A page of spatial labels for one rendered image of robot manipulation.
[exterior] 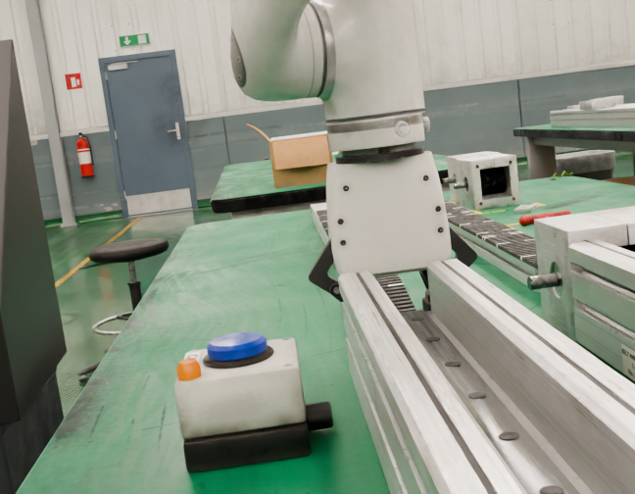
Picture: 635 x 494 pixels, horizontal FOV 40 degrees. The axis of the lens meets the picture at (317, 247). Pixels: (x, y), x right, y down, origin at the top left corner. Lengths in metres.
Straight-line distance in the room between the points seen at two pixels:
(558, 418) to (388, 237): 0.34
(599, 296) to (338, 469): 0.25
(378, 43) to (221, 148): 10.95
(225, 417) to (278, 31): 0.28
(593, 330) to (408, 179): 0.19
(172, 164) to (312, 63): 10.99
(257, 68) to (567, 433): 0.39
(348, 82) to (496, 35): 11.48
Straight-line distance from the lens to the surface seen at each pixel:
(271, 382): 0.55
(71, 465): 0.63
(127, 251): 3.70
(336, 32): 0.69
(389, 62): 0.70
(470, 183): 1.67
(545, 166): 5.31
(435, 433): 0.35
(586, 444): 0.38
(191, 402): 0.55
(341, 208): 0.72
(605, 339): 0.69
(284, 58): 0.66
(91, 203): 11.86
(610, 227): 0.74
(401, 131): 0.70
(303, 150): 2.80
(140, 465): 0.60
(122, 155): 11.73
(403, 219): 0.72
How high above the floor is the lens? 0.99
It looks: 8 degrees down
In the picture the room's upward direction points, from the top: 7 degrees counter-clockwise
